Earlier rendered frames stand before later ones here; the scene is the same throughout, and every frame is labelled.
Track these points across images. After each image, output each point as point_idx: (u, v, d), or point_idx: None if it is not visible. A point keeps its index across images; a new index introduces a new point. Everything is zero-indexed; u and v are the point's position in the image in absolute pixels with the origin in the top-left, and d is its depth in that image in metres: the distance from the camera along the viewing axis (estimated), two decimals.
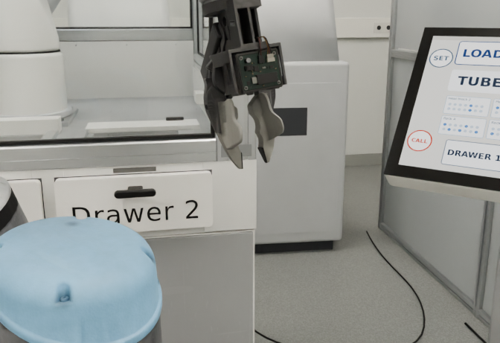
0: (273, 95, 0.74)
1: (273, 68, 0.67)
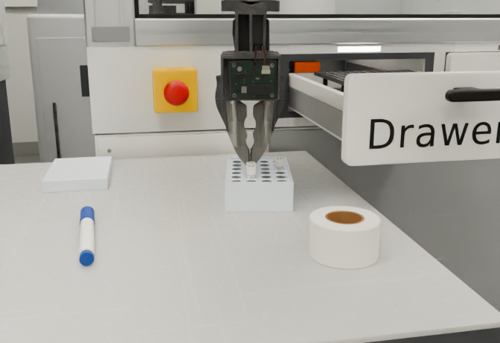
0: (281, 105, 0.72)
1: (268, 81, 0.65)
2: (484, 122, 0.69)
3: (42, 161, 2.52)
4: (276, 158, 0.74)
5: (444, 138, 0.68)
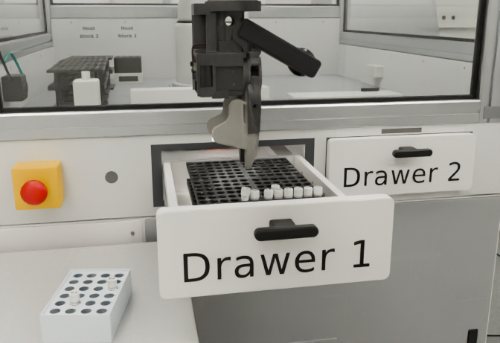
0: (250, 106, 0.68)
1: (197, 77, 0.68)
2: (307, 251, 0.67)
3: None
4: (109, 278, 0.73)
5: (265, 268, 0.67)
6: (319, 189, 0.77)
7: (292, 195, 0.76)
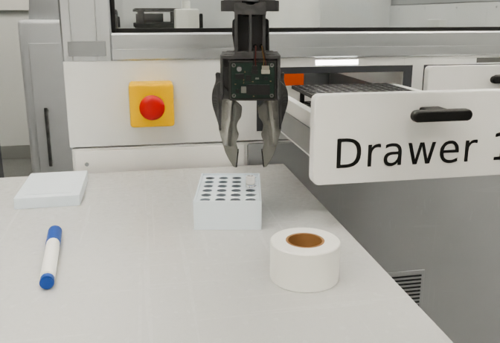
0: (285, 102, 0.72)
1: (268, 81, 0.65)
2: (452, 140, 0.69)
3: (34, 167, 2.53)
4: (247, 175, 0.74)
5: (411, 157, 0.68)
6: None
7: None
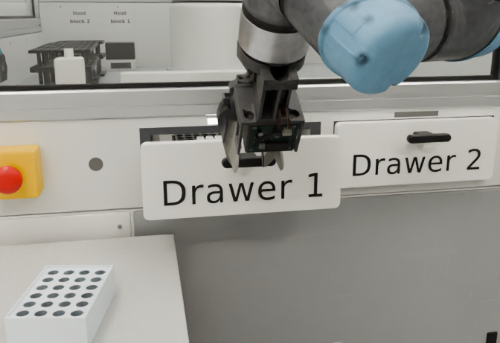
0: None
1: (287, 138, 0.62)
2: (268, 181, 0.80)
3: None
4: (200, 136, 0.88)
5: (232, 196, 0.79)
6: None
7: None
